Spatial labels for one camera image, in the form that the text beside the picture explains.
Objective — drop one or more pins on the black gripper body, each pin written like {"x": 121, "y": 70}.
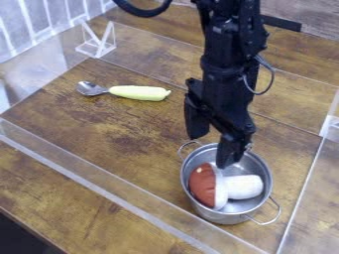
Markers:
{"x": 226, "y": 97}

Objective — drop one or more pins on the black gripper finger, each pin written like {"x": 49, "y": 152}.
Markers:
{"x": 196, "y": 119}
{"x": 231, "y": 148}

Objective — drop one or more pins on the red and white plush mushroom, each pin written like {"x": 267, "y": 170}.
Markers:
{"x": 212, "y": 189}

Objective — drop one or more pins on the silver pot with handles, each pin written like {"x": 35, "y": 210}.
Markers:
{"x": 259, "y": 209}

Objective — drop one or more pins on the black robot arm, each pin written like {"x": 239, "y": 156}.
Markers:
{"x": 235, "y": 38}

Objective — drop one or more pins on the clear acrylic triangle stand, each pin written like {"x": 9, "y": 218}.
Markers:
{"x": 96, "y": 47}

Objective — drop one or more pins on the spoon with yellow handle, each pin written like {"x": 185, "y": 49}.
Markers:
{"x": 148, "y": 93}

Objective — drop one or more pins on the black wall strip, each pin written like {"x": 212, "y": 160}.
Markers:
{"x": 282, "y": 23}

